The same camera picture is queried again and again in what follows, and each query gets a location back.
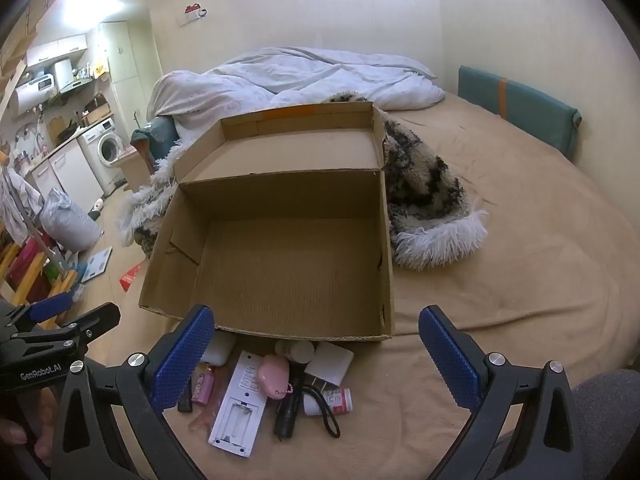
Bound white water heater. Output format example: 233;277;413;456
14;74;57;112

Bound small white bottle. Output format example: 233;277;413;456
274;340;317;366

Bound person's grey clad leg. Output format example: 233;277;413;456
570;369;640;480

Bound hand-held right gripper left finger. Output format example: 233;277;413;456
50;304;216;480

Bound grey plastic bag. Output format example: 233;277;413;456
39;187;103;253

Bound white wall boiler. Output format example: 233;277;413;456
52;59;75;92

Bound teal cushion with orange strap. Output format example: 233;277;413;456
458;65;582;161

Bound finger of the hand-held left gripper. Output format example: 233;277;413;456
0;292;72;333
12;301;122;356

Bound white earbuds case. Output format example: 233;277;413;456
201;331;238;367

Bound yellow wooden rack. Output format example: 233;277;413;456
0;230;81;311

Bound small pink bottle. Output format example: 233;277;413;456
192;364;217;406

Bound black flashlight with strap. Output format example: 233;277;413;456
272;365;342;441

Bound red suitcase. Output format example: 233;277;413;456
5;237;48;291

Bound black and white shaggy blanket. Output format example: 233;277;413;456
117;91;489;272

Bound translucent pink hair clip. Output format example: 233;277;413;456
187;407;221;435

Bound tall cream wardrobe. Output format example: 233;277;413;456
97;21;163;126

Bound brown cardboard carton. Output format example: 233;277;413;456
82;92;112;127

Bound cardboard box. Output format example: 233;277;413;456
138;101;396;343

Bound white duvet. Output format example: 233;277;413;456
146;46;446;146

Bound white pill bottle red label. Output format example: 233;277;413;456
302;387;353;417

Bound white power adapter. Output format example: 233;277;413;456
304;341;355;386

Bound white hanging clothes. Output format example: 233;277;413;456
0;167;43;241

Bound person's left hand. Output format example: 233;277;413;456
0;387;60;468

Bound white floor cabinet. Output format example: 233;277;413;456
30;140;106;203

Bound white remote control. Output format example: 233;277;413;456
207;350;271;459

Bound red packet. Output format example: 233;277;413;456
119;262;148;292

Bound beige bedside table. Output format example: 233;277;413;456
111;145;156;191

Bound grey bathroom scale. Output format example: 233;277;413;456
80;246;113;283

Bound pink oval case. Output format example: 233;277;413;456
256;354;292;401

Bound white wall cabinets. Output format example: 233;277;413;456
25;34;90;68

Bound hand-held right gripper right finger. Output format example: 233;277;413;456
418;304;584;480

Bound white washing machine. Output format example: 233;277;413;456
77;119;126;196

